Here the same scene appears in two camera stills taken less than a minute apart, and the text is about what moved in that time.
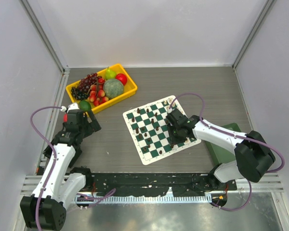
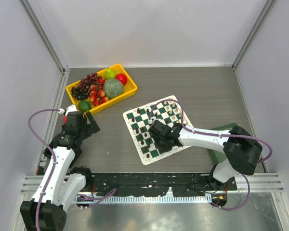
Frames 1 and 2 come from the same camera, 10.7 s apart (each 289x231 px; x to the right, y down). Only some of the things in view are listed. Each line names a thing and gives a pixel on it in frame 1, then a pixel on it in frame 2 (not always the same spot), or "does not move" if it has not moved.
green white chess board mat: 148,131 does not move
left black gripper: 93,123 does not move
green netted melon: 113,88 does not move
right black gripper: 173,140 to 161,149
